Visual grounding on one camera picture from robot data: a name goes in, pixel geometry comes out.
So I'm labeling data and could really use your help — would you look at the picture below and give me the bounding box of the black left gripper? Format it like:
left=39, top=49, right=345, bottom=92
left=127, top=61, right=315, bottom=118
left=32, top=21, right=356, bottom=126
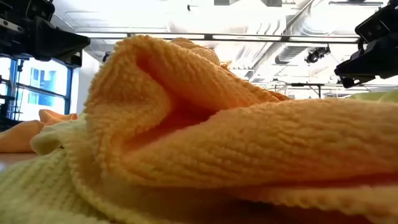
left=0, top=0, right=91, bottom=68

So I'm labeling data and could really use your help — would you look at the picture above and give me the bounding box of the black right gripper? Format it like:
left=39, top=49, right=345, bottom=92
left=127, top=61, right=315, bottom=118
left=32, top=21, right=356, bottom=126
left=334, top=0, right=398, bottom=90

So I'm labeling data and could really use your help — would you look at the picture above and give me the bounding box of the orange microfiber towel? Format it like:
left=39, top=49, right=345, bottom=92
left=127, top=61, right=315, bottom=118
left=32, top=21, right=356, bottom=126
left=0, top=108, right=78, bottom=154
left=67, top=34, right=398, bottom=206

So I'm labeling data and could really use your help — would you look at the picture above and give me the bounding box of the pale yellow microfiber towel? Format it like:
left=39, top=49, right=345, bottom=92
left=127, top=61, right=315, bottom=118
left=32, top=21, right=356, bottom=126
left=0, top=113, right=398, bottom=224

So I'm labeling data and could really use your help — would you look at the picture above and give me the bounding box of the black ceiling spotlight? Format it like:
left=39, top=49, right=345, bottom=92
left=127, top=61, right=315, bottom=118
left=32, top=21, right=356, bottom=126
left=304, top=45, right=332, bottom=65

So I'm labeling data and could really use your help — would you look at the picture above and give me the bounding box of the dark shelf rack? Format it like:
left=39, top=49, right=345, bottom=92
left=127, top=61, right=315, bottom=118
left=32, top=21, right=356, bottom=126
left=0, top=95, right=16, bottom=131

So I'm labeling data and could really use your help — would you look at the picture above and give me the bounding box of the blue window frame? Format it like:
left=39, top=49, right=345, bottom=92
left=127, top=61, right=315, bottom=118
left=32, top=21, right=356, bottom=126
left=0, top=57, right=75, bottom=123

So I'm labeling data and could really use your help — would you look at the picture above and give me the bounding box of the silver ventilation duct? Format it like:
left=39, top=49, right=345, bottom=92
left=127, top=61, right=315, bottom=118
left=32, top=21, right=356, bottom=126
left=251, top=0, right=361, bottom=72

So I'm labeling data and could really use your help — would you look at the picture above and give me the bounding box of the black overhead frame bar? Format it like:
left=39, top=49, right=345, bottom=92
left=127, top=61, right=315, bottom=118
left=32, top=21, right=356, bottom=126
left=76, top=30, right=361, bottom=44

